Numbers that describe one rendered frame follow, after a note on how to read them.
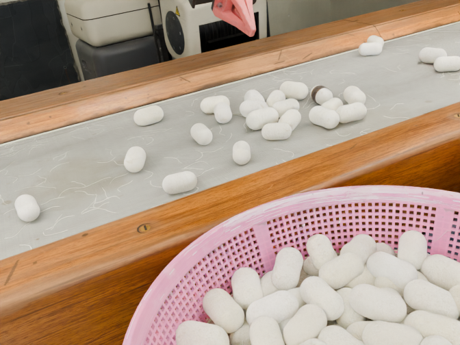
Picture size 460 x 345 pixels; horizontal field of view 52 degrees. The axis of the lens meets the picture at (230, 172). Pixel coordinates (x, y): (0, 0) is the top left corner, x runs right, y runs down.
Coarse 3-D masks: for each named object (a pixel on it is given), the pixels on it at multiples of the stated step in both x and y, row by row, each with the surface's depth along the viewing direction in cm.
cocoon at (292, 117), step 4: (288, 112) 51; (292, 112) 51; (296, 112) 51; (284, 116) 50; (288, 116) 50; (292, 116) 50; (296, 116) 51; (300, 116) 51; (280, 120) 50; (284, 120) 50; (288, 120) 50; (292, 120) 50; (296, 120) 51; (300, 120) 52; (288, 124) 50; (292, 124) 50; (296, 124) 51; (292, 128) 50
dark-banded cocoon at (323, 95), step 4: (312, 88) 57; (324, 88) 56; (320, 92) 56; (324, 92) 55; (328, 92) 56; (316, 96) 56; (320, 96) 56; (324, 96) 55; (328, 96) 55; (332, 96) 56; (316, 100) 56; (320, 100) 56; (324, 100) 56; (328, 100) 56; (320, 104) 56
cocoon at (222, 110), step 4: (216, 104) 56; (220, 104) 56; (224, 104) 56; (216, 108) 55; (220, 108) 55; (224, 108) 55; (228, 108) 55; (216, 112) 55; (220, 112) 54; (224, 112) 54; (228, 112) 55; (216, 116) 55; (220, 116) 54; (224, 116) 54; (228, 116) 55; (220, 120) 55; (224, 120) 55; (228, 120) 55
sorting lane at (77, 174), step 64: (320, 64) 72; (384, 64) 68; (64, 128) 61; (128, 128) 58; (320, 128) 51; (0, 192) 47; (64, 192) 45; (128, 192) 44; (192, 192) 42; (0, 256) 37
